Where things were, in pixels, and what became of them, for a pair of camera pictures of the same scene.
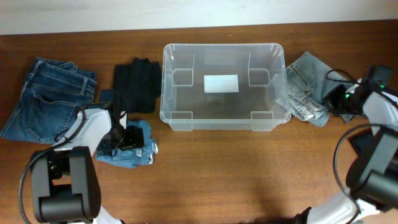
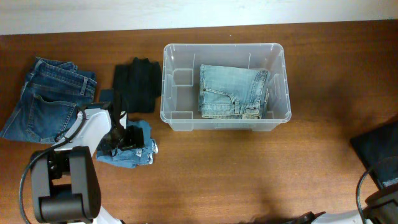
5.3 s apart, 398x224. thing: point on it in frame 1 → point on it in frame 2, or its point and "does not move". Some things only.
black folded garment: [140, 83] does not move
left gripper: [129, 142] does not move
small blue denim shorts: [135, 157] does not move
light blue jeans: [309, 89] → [232, 93]
